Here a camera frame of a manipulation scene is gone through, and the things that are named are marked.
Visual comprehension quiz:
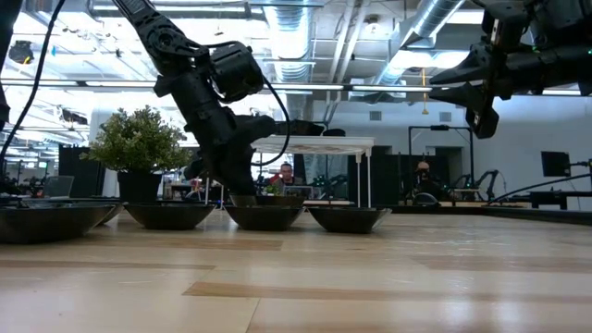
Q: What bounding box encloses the green potted plant black pot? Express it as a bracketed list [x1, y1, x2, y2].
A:
[80, 105, 193, 204]

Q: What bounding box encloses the grey laptop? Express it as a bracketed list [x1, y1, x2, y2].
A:
[282, 184, 315, 199]

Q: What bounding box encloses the white lattice shelf rack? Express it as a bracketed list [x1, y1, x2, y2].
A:
[204, 134, 376, 209]

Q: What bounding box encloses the black room partition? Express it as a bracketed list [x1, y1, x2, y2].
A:
[372, 154, 417, 200]
[58, 145, 105, 199]

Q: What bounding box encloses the black desk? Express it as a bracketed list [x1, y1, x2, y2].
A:
[529, 189, 592, 210]

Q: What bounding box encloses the black rounded mini plate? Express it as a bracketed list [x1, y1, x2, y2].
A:
[27, 197, 125, 228]
[122, 202, 217, 231]
[223, 203, 306, 232]
[0, 203, 117, 245]
[307, 206, 393, 234]

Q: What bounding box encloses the person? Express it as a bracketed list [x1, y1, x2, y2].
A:
[411, 160, 445, 203]
[270, 161, 304, 189]

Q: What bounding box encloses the thin black cable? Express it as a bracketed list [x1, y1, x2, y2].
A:
[0, 0, 67, 161]

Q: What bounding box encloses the rectangular ceiling light panel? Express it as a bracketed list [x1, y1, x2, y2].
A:
[446, 9, 485, 25]

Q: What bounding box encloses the yellow hanging pendant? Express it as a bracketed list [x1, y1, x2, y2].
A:
[419, 68, 430, 116]

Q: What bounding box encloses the black ceiling spotlight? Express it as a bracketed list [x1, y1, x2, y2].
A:
[7, 40, 36, 65]

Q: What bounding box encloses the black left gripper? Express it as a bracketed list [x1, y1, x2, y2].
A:
[182, 115, 289, 196]

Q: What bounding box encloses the black monitor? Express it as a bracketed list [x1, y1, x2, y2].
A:
[540, 150, 573, 178]

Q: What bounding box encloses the black metal gantry frame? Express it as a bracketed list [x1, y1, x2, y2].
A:
[408, 124, 475, 198]

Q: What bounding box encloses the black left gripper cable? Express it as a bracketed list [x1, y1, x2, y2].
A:
[203, 40, 291, 167]

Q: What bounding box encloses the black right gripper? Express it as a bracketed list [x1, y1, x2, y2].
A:
[428, 11, 540, 140]

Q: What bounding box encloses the stack of black bowls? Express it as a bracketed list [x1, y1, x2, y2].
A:
[277, 118, 325, 130]

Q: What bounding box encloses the silver spiral ceiling duct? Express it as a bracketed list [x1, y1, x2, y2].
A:
[264, 0, 316, 122]
[372, 0, 466, 89]

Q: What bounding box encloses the long ceiling light strip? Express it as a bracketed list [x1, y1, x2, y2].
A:
[0, 79, 592, 97]

